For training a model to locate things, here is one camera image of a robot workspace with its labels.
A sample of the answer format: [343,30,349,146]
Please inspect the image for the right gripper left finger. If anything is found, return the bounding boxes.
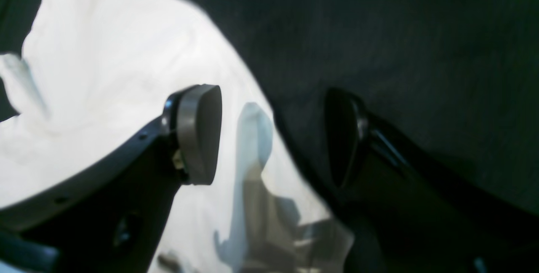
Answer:
[0,84,223,273]

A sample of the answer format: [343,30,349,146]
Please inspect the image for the black table cloth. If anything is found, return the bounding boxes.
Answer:
[0,0,539,223]

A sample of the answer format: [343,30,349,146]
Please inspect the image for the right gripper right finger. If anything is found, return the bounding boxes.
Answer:
[323,88,538,273]

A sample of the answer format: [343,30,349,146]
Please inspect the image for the white T-shirt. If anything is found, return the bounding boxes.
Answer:
[1,0,353,273]

